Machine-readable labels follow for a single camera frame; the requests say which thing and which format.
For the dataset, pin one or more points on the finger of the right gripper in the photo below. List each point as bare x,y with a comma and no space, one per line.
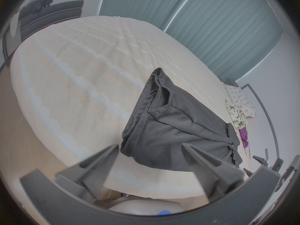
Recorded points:
261,160

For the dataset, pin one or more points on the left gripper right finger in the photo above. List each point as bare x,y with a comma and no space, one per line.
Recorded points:
215,174

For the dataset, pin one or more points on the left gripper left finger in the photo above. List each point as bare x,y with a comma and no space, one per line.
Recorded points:
93,172

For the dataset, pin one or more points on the black T-shirt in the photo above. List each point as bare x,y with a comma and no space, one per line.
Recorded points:
175,130

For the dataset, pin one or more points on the bed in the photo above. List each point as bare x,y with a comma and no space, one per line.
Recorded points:
93,67

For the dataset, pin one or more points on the purple garment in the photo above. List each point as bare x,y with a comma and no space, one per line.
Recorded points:
243,137

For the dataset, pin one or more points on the white printed garment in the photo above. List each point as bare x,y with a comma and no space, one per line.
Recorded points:
236,116

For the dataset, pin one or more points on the white printed pillow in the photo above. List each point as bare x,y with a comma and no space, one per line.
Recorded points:
243,99

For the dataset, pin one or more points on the grey bedside table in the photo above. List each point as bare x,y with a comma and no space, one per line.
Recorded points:
230,81

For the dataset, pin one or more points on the blue-green curtain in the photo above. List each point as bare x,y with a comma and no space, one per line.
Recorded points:
145,3
229,31

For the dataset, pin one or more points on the black chest of drawers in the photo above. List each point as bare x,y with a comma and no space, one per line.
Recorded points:
54,15

